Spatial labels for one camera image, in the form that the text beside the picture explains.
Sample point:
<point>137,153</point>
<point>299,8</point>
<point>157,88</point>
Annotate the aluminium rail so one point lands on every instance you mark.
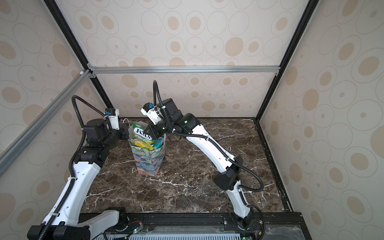
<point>189,70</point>
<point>28,135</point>

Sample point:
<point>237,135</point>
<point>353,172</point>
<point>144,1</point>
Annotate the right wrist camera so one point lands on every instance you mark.
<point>151,111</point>

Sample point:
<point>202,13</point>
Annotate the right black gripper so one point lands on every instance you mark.
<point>153,131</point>

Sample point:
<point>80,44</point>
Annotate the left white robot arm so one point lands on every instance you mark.
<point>62,222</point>

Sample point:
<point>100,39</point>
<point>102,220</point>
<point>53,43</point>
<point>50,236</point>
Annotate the white patterned paper bag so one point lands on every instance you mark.
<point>147,162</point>

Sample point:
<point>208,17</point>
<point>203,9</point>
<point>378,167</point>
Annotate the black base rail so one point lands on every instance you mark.
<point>205,226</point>

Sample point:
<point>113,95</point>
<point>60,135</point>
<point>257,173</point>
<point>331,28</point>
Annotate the yellow green snack packet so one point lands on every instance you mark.
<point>142,140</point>

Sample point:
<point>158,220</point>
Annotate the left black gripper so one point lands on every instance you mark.
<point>126,133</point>

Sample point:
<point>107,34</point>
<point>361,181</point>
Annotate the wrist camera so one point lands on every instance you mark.
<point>113,117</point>
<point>151,111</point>

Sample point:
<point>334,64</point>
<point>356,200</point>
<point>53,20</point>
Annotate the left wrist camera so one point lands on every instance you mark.
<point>113,117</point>

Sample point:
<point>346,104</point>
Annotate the back aluminium rail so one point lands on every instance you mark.
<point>189,70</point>

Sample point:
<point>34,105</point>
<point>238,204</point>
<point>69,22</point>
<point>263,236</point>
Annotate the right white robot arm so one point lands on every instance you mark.
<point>167,118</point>

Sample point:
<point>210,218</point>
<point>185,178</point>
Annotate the left aluminium rail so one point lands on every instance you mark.
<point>28,135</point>

